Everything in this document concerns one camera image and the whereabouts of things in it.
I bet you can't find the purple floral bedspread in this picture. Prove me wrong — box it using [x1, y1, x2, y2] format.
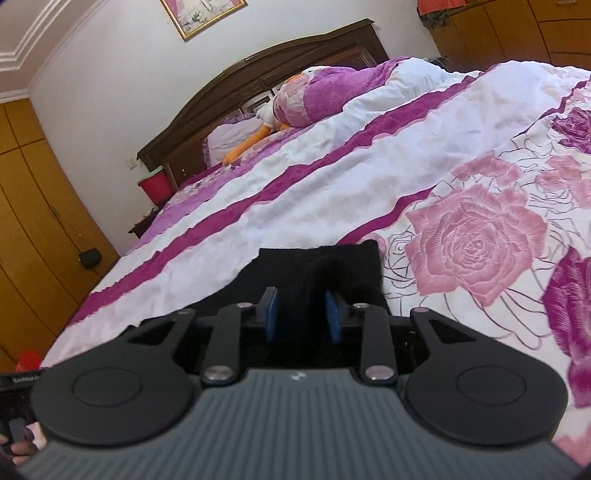
[39, 58, 591, 457]

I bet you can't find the red plastic stool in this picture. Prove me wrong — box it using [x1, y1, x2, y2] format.
[15, 351, 45, 373]

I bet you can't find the wooden wardrobe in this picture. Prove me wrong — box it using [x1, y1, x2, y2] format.
[0, 99, 122, 370]

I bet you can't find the white and orange plush toy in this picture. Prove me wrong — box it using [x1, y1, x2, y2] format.
[222, 76, 315, 167]

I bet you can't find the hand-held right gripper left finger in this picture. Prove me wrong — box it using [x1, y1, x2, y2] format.
[127, 286, 278, 387]

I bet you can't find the orange and pink curtain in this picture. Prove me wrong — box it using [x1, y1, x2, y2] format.
[416, 0, 486, 17]

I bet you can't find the gold framed picture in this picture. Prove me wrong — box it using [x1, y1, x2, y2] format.
[159, 0, 249, 42]

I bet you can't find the person's left hand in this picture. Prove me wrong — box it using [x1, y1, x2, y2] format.
[0, 424, 48, 466]

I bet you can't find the pale purple pillow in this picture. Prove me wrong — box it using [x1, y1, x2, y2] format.
[205, 117, 278, 168]

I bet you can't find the low wooden cabinet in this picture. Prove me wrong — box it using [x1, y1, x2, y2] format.
[418, 0, 591, 73]

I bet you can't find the red bucket with green rim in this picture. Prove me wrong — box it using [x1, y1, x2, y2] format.
[139, 167, 173, 206]

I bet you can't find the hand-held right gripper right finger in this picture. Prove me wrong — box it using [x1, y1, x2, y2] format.
[325, 291, 467, 385]

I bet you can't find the folded purple floral quilt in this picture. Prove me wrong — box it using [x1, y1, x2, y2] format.
[272, 58, 458, 131]

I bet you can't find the dark wooden nightstand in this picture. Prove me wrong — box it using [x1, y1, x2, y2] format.
[128, 208, 162, 239]

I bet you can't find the dark wooden headboard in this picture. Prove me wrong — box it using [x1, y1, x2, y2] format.
[137, 18, 389, 191]

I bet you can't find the black button cardigan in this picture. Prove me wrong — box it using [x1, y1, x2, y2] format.
[124, 240, 407, 370]

